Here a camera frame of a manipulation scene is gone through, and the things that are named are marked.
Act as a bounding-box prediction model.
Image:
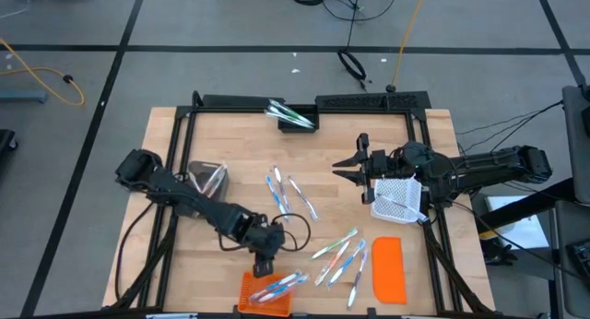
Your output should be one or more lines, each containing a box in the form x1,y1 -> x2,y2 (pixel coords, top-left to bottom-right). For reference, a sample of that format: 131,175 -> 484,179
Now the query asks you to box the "white plastic basket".
370,174 -> 424,226

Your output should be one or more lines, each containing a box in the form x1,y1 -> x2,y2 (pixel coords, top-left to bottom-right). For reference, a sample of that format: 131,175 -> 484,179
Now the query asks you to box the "black flat box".
202,94 -> 273,109

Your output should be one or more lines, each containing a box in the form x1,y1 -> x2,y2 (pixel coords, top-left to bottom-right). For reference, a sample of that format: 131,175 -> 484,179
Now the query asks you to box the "white paper sheet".
483,194 -> 552,251

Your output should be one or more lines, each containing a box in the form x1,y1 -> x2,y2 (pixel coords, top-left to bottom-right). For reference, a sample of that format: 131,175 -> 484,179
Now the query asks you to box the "black vented electronics box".
315,91 -> 432,112

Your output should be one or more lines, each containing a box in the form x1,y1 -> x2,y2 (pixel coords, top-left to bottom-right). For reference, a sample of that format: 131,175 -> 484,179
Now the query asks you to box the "black hanging cable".
336,0 -> 370,92

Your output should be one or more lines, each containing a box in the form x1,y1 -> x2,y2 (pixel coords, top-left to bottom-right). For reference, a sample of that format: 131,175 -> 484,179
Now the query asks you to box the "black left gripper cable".
215,211 -> 313,254

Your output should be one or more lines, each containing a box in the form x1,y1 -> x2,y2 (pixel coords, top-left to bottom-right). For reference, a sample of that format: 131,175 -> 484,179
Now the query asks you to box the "yellow hanging cable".
389,0 -> 429,93

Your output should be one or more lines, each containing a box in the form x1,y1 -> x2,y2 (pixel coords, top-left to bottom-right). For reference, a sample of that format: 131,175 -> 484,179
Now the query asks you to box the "black arm base cable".
112,201 -> 157,307

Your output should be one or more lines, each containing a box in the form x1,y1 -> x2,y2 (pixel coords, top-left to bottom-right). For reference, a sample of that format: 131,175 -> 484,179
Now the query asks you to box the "smoky clear plastic bin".
186,160 -> 230,203

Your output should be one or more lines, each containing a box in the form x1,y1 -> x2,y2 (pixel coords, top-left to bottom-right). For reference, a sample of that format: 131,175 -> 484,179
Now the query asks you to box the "orange flat lid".
371,236 -> 408,305

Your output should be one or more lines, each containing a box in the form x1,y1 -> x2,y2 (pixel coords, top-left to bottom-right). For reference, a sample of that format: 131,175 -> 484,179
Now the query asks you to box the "blue grey base bar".
0,90 -> 50,104

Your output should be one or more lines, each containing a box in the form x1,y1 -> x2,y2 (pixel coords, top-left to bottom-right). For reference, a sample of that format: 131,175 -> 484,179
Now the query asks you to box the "black keyboard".
565,238 -> 590,283

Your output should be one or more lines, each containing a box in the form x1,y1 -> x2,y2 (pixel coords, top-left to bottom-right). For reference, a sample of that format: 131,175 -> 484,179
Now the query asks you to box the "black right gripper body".
359,133 -> 407,205

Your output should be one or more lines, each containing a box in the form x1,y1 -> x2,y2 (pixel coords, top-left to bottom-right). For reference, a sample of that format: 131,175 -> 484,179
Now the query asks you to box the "yellow floor cable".
0,37 -> 87,107

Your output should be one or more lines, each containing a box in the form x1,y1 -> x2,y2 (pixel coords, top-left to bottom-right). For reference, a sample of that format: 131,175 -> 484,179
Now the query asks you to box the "grey cart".
560,83 -> 590,205

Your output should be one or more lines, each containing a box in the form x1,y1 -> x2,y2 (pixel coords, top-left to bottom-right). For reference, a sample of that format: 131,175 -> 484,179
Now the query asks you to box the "green toothbrush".
271,103 -> 315,125
268,98 -> 305,122
265,108 -> 317,129
311,228 -> 360,260

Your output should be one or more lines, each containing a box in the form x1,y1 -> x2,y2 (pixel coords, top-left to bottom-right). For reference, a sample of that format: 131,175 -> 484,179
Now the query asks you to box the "black stand beam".
474,178 -> 577,232

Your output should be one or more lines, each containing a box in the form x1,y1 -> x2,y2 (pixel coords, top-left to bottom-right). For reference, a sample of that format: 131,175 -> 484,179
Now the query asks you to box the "black plastic basket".
277,104 -> 320,135

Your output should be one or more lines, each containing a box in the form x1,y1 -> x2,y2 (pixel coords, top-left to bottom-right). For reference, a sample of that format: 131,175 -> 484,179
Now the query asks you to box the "orange plastic basket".
238,271 -> 295,317

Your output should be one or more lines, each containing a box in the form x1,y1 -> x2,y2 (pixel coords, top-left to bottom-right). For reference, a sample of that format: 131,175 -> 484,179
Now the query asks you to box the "blue toothbrush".
325,238 -> 368,289
248,271 -> 303,302
265,173 -> 291,221
256,276 -> 310,304

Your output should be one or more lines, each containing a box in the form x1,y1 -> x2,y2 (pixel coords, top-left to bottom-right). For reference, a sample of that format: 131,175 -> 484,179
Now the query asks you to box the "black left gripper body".
228,212 -> 286,278

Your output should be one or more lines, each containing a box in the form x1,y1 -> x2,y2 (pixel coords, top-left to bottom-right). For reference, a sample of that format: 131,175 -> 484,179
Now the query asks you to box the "grey toothbrush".
287,174 -> 320,221
379,195 -> 429,223
347,249 -> 369,310

